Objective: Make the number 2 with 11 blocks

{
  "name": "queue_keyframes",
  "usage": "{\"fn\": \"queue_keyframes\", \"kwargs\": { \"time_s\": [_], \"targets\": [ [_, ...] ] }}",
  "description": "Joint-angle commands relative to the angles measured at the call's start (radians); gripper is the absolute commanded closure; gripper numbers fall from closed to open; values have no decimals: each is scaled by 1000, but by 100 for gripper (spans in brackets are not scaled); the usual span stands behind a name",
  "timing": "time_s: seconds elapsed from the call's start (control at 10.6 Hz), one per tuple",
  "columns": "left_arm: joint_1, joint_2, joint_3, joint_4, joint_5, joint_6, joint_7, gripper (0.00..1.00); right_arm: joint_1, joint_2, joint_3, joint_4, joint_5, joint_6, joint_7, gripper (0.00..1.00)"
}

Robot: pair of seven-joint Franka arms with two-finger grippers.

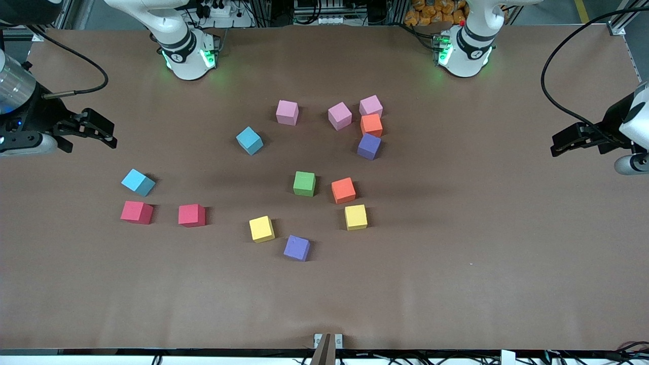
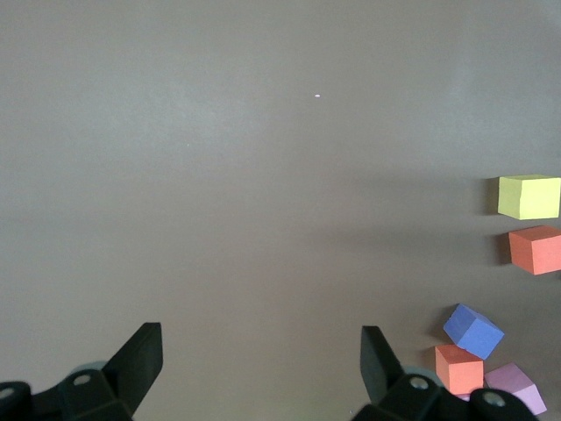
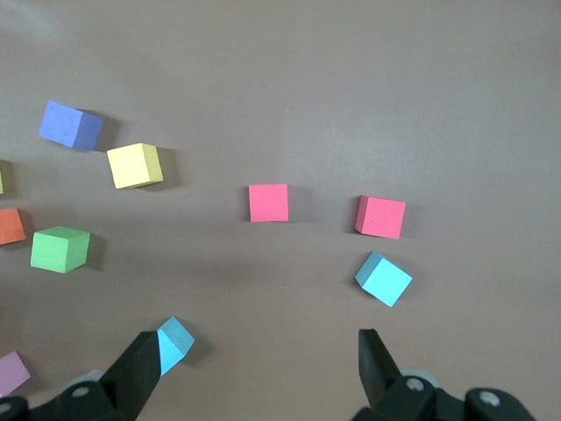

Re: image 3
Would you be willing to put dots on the orange foam block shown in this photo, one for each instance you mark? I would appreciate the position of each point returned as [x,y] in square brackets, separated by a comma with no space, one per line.
[11,226]

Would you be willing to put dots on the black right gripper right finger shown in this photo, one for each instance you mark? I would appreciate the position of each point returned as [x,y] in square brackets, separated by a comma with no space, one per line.
[377,377]

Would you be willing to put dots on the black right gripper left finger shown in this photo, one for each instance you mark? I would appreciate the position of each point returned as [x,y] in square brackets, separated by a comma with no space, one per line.
[131,377]

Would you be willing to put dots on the yellow foam block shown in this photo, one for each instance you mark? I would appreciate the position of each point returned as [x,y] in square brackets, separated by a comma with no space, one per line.
[1,177]
[133,166]

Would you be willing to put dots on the purple foam block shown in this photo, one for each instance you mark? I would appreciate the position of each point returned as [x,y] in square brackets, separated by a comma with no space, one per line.
[68,125]

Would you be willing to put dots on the red foam block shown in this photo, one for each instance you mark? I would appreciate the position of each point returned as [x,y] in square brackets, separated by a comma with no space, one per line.
[380,217]
[268,202]

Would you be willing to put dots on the green foam block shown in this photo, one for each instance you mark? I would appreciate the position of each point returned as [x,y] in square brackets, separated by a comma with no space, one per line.
[58,250]

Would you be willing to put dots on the light blue foam block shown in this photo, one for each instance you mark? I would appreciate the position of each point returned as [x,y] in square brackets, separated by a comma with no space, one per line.
[385,280]
[176,347]

